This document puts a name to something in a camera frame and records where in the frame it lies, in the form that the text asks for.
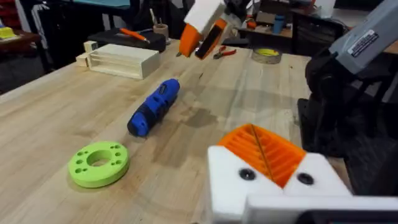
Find green disc with holes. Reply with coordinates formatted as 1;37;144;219
67;141;131;189

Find red handled pliers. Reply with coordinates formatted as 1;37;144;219
213;45;238;60

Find blue electric screwdriver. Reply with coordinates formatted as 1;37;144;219
126;77;181;138

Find orange handled tool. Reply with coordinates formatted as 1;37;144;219
119;27;151;45

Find tape roll with yellow core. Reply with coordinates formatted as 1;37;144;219
251;47;283;65

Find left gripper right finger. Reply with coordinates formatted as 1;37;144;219
252;124;353;196

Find blue bottle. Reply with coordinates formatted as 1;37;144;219
272;14;285;35

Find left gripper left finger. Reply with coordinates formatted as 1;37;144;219
205;124;283;224

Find black flat case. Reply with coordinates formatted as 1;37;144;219
87;27;167;53

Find pale wooden slotted box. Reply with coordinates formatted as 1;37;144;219
88;43;161;80

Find small pale wooden block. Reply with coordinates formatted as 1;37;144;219
75;52;91;68
83;40;99;53

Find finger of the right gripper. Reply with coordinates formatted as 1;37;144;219
195;19;234;60
178;0;226;58

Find beige cup with sticks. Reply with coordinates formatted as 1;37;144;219
149;8;171;45

